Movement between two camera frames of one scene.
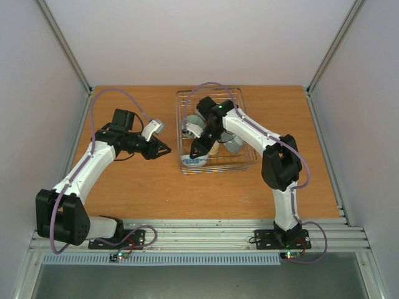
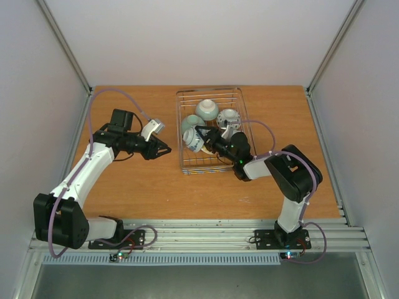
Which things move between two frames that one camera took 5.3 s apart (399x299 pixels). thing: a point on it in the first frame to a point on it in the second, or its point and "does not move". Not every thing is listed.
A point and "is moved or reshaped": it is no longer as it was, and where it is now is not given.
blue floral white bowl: x=199 y=161 is moved or reshaped
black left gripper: x=156 y=144 does not move
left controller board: x=115 y=257 does not move
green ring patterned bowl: x=196 y=119 does not move
